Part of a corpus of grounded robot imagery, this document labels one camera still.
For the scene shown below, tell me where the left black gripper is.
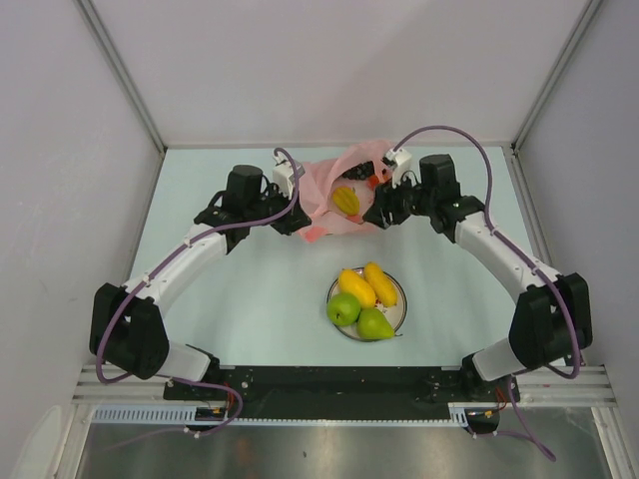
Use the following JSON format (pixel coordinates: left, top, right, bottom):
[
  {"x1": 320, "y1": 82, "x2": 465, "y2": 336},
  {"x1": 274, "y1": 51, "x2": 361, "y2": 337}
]
[{"x1": 246, "y1": 184, "x2": 312, "y2": 237}]

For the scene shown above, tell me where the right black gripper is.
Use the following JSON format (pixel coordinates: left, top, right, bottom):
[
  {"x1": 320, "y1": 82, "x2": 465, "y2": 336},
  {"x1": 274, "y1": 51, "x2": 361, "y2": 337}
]
[{"x1": 361, "y1": 171, "x2": 434, "y2": 231}]

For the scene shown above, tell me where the pink plastic bag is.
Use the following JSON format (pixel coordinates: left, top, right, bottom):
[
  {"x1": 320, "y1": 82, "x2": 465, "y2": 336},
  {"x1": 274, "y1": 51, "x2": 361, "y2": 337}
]
[{"x1": 298, "y1": 140, "x2": 391, "y2": 243}]

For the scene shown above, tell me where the yellow fake fruit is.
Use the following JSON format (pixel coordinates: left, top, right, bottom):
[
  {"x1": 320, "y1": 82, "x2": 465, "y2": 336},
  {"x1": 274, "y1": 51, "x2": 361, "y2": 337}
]
[{"x1": 337, "y1": 269, "x2": 376, "y2": 308}]

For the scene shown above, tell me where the white printed plate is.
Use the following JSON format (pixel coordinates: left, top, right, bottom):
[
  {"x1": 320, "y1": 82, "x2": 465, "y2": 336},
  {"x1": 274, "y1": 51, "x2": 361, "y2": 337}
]
[{"x1": 334, "y1": 272, "x2": 407, "y2": 342}]

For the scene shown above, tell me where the green fake pear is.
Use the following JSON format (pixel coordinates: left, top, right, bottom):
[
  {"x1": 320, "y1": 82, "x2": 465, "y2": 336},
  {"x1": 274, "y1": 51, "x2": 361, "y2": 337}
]
[{"x1": 355, "y1": 308, "x2": 396, "y2": 341}]

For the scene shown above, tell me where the green fake apple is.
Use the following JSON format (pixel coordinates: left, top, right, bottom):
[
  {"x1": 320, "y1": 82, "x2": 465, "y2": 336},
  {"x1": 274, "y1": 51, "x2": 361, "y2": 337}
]
[{"x1": 326, "y1": 292, "x2": 361, "y2": 327}]

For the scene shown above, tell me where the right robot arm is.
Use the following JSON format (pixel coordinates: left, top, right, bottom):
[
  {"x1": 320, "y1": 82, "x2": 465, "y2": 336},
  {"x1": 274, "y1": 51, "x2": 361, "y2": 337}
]
[{"x1": 363, "y1": 150, "x2": 593, "y2": 400}]

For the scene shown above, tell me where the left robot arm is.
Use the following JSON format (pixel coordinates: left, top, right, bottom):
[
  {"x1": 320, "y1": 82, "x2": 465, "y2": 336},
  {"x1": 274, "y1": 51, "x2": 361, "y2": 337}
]
[{"x1": 89, "y1": 160, "x2": 311, "y2": 399}]

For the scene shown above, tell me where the red fake fruit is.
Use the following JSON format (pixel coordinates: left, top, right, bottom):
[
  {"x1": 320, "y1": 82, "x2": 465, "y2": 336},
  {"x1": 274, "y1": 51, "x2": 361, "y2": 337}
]
[{"x1": 366, "y1": 170, "x2": 392, "y2": 191}]

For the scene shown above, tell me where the yellow fake banana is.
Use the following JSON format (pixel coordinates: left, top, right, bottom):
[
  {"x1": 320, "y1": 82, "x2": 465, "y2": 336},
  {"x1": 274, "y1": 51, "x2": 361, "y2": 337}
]
[{"x1": 331, "y1": 187, "x2": 360, "y2": 217}]

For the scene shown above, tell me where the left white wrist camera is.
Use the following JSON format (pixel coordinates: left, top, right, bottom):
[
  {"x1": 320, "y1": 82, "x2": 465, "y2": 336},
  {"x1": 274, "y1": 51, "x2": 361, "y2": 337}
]
[{"x1": 272, "y1": 148, "x2": 305, "y2": 199}]

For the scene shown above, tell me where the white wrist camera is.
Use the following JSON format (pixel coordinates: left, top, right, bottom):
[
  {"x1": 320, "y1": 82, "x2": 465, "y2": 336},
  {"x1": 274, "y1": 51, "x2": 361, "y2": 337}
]
[
  {"x1": 382, "y1": 148, "x2": 412, "y2": 189},
  {"x1": 272, "y1": 148, "x2": 305, "y2": 199}
]

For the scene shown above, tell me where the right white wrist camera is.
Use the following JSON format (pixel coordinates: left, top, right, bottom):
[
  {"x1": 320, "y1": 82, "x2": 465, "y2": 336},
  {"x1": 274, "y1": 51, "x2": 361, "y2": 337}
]
[{"x1": 382, "y1": 148, "x2": 412, "y2": 189}]

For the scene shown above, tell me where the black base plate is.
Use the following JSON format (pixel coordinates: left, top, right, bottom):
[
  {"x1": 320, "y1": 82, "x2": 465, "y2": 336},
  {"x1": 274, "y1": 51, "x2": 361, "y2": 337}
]
[{"x1": 164, "y1": 364, "x2": 521, "y2": 420}]

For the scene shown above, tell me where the white cable duct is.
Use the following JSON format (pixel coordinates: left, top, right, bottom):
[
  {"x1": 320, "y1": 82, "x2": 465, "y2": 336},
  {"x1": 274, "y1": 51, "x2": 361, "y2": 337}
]
[{"x1": 92, "y1": 401, "x2": 500, "y2": 428}]

